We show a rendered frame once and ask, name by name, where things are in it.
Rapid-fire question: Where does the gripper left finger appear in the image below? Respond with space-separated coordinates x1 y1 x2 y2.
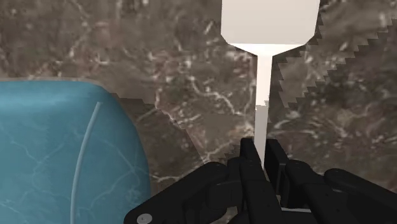
123 137 284 224

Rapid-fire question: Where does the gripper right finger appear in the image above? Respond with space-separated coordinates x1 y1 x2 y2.
264 138 397 224

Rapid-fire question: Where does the white spatula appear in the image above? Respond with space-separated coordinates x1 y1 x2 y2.
220 0 321 171

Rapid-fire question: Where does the blue marbled bowl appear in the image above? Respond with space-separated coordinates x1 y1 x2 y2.
0 80 152 224

